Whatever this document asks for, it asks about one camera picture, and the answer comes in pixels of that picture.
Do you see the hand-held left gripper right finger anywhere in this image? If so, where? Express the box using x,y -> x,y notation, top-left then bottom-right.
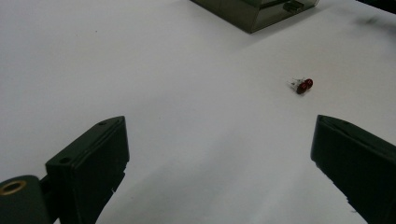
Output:
310,114 -> 396,224

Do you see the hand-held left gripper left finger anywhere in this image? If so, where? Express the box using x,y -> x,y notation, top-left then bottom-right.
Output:
45,116 -> 131,224

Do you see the red bead earring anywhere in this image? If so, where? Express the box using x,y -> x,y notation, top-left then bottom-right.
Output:
292,77 -> 315,90
288,78 -> 308,95

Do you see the smoky transparent storage box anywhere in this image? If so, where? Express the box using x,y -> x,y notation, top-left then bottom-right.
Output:
190,0 -> 320,35

